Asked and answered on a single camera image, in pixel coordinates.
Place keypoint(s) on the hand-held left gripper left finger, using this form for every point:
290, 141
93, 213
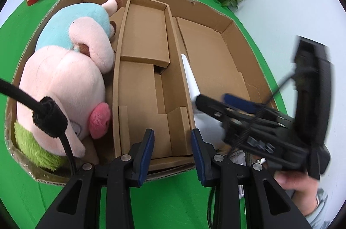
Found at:
143, 156

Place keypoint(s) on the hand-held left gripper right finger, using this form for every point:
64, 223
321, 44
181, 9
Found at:
198, 156

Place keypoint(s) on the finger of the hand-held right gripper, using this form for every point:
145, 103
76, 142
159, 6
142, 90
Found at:
243, 103
213, 108

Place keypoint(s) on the white hair dryer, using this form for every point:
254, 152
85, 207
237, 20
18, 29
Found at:
192, 80

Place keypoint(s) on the large cardboard box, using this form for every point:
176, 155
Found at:
210, 42

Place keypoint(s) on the long brown cardboard box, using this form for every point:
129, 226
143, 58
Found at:
143, 37

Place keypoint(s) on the pink pig plush toy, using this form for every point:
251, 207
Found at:
59, 75

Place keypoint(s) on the person's right forearm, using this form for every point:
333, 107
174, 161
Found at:
320, 210

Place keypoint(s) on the person's right hand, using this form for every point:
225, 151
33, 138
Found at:
297, 188

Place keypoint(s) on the green tablecloth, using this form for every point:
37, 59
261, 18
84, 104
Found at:
162, 204

